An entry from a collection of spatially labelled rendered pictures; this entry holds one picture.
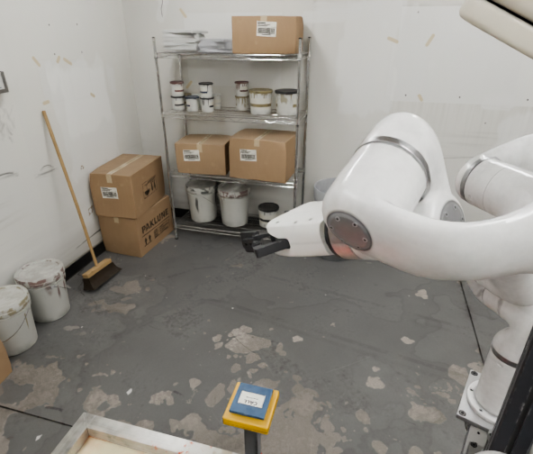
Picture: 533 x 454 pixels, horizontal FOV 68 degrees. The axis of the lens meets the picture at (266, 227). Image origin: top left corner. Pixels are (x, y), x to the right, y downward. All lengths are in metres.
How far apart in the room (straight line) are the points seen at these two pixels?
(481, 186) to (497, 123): 3.10
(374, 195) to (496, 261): 0.10
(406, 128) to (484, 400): 0.78
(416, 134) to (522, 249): 0.13
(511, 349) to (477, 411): 0.19
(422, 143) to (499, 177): 0.34
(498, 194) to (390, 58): 3.00
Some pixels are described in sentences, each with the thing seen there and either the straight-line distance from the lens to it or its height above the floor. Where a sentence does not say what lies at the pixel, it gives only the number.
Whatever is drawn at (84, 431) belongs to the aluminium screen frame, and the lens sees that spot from 1.22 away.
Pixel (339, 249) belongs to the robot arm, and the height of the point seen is 1.67.
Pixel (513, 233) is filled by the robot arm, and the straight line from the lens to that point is 0.34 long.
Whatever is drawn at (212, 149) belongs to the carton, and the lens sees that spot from 3.61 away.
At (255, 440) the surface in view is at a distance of 1.31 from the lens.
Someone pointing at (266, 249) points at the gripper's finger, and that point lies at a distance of 0.51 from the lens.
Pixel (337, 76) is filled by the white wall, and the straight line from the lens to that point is 3.68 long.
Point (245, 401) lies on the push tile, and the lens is 1.21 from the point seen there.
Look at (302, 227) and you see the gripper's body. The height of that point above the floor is 1.68.
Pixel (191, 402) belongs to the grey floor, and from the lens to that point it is 2.50.
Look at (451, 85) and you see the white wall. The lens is 3.70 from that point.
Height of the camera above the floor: 1.90
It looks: 27 degrees down
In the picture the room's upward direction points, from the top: straight up
